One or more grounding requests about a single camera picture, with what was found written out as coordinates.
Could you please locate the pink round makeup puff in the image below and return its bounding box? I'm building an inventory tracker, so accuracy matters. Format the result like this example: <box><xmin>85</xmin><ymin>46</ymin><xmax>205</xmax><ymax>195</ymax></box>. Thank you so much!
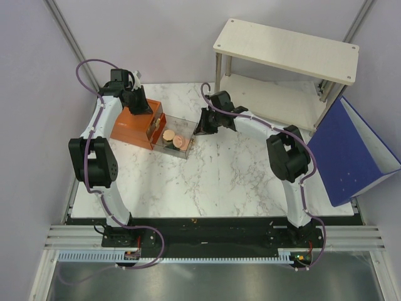
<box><xmin>173</xmin><ymin>135</ymin><xmax>185</xmax><ymax>149</ymax></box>
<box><xmin>180</xmin><ymin>139</ymin><xmax>190</xmax><ymax>151</ymax></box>

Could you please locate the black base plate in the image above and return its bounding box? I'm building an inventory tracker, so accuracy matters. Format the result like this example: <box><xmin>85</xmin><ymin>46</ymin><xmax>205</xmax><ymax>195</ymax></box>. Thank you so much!
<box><xmin>66</xmin><ymin>214</ymin><xmax>363</xmax><ymax>259</ymax></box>

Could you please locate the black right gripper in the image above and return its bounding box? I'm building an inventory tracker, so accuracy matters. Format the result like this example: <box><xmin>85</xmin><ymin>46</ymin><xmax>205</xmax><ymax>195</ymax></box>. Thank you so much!
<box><xmin>194</xmin><ymin>107</ymin><xmax>222</xmax><ymax>136</ymax></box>

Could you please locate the pink round makeup puff front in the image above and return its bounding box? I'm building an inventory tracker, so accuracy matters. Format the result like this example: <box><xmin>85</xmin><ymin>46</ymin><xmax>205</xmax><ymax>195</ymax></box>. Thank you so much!
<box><xmin>180</xmin><ymin>139</ymin><xmax>190</xmax><ymax>151</ymax></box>

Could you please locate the white slotted cable duct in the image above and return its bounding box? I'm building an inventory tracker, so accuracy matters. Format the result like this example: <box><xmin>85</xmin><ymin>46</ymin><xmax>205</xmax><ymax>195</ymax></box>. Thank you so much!
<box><xmin>58</xmin><ymin>250</ymin><xmax>141</xmax><ymax>263</ymax></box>

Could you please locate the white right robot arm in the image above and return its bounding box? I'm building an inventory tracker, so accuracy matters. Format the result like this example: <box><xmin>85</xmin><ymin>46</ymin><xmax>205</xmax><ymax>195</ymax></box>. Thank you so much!
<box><xmin>194</xmin><ymin>91</ymin><xmax>317</xmax><ymax>247</ymax></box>

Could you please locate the orange drawer organizer box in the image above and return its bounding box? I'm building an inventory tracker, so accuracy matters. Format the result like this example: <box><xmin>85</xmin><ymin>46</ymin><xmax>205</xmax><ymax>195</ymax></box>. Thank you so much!
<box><xmin>110</xmin><ymin>99</ymin><xmax>164</xmax><ymax>150</ymax></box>

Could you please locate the blue file binder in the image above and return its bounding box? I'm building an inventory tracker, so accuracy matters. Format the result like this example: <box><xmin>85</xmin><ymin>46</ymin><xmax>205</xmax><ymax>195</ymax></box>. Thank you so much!
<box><xmin>308</xmin><ymin>97</ymin><xmax>400</xmax><ymax>207</ymax></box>

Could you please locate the clear drawer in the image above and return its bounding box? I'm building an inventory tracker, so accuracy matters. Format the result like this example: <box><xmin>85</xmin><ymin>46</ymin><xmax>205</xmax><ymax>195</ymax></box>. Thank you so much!
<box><xmin>150</xmin><ymin>114</ymin><xmax>197</xmax><ymax>159</ymax></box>
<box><xmin>151</xmin><ymin>113</ymin><xmax>165</xmax><ymax>130</ymax></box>

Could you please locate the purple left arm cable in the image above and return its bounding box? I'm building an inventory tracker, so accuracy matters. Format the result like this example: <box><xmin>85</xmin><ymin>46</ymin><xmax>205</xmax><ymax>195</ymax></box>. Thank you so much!
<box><xmin>58</xmin><ymin>58</ymin><xmax>166</xmax><ymax>284</ymax></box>

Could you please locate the aluminium rail frame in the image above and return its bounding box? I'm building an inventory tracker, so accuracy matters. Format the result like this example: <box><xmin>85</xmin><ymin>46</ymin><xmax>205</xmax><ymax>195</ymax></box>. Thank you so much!
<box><xmin>29</xmin><ymin>225</ymin><xmax>397</xmax><ymax>300</ymax></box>

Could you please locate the gold lid cream jar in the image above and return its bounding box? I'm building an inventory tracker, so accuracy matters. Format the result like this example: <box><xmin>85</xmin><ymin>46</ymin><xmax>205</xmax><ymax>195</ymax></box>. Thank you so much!
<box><xmin>162</xmin><ymin>129</ymin><xmax>175</xmax><ymax>147</ymax></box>

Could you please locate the dark green makeup sponge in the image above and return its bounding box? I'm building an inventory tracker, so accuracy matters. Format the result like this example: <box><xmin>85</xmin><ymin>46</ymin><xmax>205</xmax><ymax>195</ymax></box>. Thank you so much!
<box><xmin>168</xmin><ymin>144</ymin><xmax>180</xmax><ymax>151</ymax></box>

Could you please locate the white two-tier shelf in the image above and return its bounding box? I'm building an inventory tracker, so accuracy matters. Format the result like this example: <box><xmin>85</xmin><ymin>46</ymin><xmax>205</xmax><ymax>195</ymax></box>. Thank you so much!
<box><xmin>213</xmin><ymin>18</ymin><xmax>360</xmax><ymax>132</ymax></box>

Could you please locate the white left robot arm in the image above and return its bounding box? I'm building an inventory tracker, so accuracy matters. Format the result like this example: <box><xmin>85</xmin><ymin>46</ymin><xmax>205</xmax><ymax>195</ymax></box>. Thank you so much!
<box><xmin>68</xmin><ymin>66</ymin><xmax>153</xmax><ymax>248</ymax></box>

